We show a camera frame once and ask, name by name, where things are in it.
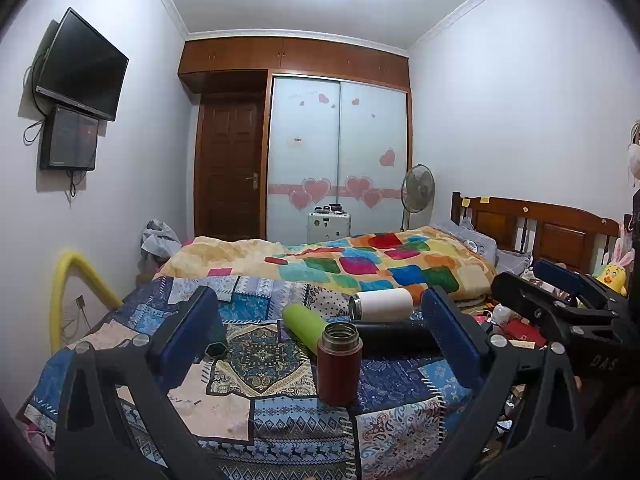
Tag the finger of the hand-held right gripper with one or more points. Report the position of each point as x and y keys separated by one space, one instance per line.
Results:
x=540 y=310
x=560 y=275

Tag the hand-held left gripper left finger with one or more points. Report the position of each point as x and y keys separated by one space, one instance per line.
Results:
x=191 y=332

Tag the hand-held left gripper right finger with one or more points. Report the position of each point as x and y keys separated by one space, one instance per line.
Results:
x=450 y=340

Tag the black cup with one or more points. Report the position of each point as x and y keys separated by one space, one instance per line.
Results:
x=395 y=337

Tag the white cup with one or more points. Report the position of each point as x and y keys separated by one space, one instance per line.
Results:
x=385 y=304

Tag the dark green cup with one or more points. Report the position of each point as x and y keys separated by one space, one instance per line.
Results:
x=216 y=332

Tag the red cup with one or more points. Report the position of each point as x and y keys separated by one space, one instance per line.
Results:
x=340 y=367

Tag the red packet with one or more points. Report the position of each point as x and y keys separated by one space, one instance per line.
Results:
x=525 y=332

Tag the wooden bed headboard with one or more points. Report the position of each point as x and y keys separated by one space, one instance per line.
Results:
x=545 y=227

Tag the yellow chick plush toy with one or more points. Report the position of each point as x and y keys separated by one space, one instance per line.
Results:
x=614 y=276

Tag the grey pillow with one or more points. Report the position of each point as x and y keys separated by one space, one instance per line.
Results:
x=475 y=242

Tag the grey clothing pile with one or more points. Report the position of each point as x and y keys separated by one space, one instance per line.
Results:
x=159 y=242

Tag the patchwork blanket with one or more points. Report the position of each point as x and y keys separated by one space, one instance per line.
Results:
x=280 y=405

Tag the colourful checked quilt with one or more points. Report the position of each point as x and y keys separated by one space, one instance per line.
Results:
x=360 y=260

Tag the yellow foam tube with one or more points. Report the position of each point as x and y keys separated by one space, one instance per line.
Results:
x=75 y=285

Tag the standing fan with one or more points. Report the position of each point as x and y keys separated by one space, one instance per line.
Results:
x=419 y=185

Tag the small white cabinet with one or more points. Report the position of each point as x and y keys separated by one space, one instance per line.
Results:
x=327 y=227

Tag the brown wooden door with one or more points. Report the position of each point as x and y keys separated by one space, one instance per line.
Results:
x=227 y=170

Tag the wooden wardrobe with glass doors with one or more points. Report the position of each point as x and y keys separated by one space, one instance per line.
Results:
x=325 y=130

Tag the wall socket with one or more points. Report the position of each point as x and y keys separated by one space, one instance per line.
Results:
x=80 y=302

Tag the small wall-mounted monitor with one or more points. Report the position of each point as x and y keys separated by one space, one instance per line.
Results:
x=70 y=137

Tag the wall-mounted black television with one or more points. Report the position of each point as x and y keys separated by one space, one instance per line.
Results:
x=82 y=67

